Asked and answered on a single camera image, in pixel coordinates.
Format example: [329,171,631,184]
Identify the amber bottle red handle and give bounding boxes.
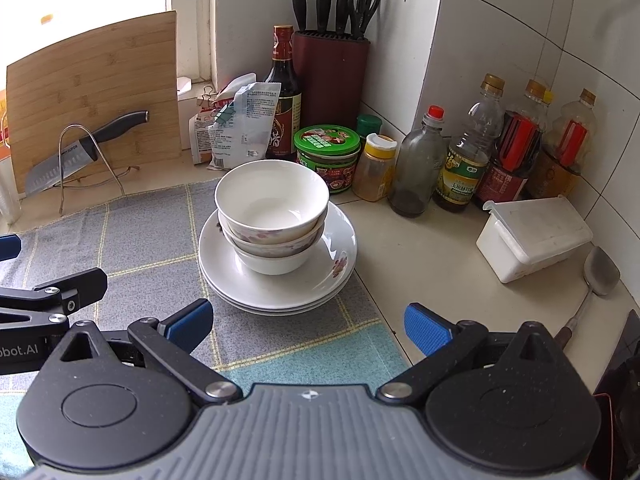
[522,88,598,201]

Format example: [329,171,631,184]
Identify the green lid sauce jar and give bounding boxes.
[292,125,362,195]

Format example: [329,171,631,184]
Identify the white printed plastic bag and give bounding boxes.
[207,82,281,171]

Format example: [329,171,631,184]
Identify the dark soy sauce bottle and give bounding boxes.
[262,24,303,163]

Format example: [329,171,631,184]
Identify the yellow lid spice jar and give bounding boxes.
[351,133,398,203]

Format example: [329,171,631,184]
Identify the black kitchen scissors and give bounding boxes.
[348,0,383,41]

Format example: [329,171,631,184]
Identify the white plastic container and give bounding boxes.
[475,196,594,285]

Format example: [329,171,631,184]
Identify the white plate fruit print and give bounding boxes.
[198,200,359,297]
[202,255,356,317]
[199,240,358,307]

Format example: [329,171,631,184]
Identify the dark sauce bottle red handle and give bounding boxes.
[474,79,548,206]

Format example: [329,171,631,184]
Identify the grey checked cloth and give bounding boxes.
[0,177,416,401]

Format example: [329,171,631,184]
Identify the black appliance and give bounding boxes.
[592,310,640,480]

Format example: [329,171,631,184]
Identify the glass bottle red cap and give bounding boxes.
[388,105,447,219]

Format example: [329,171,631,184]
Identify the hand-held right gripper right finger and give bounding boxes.
[375,302,556,405]

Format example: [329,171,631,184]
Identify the dark red knife block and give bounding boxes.
[291,30,371,133]

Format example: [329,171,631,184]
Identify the bamboo cutting board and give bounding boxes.
[5,10,182,195]

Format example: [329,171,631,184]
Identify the kitchen knife black handle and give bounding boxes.
[25,110,151,197]

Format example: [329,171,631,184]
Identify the plain white bowl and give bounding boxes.
[232,240,313,276]

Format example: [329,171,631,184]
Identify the metal spatula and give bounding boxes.
[552,246,622,351]

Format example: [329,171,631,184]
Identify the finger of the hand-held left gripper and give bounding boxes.
[0,234,22,262]
[0,266,109,333]

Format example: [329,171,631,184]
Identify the oil bottle green label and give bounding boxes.
[432,73,506,213]

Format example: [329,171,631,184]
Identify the red and white bag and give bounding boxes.
[187,74,258,166]

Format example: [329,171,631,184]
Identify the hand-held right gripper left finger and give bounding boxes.
[60,298,243,407]

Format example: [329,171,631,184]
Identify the white bowl floral print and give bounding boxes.
[215,160,331,243]
[218,210,328,260]

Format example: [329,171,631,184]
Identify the metal wire rack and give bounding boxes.
[57,125,137,216]

